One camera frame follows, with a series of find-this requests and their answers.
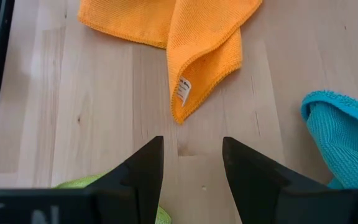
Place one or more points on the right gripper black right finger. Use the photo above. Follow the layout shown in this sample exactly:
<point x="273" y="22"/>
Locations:
<point x="259" y="193"/>

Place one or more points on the orange microfiber towel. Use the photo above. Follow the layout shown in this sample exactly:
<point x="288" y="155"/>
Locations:
<point x="197" y="37"/>

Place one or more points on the lime green microfiber towel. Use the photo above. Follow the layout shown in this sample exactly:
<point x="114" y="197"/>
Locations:
<point x="76" y="183"/>

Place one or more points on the teal microfiber towel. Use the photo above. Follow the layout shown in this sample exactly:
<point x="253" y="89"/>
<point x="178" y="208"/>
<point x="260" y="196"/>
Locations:
<point x="346" y="140"/>

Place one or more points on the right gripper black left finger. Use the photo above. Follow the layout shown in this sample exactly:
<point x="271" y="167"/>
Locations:
<point x="135" y="186"/>

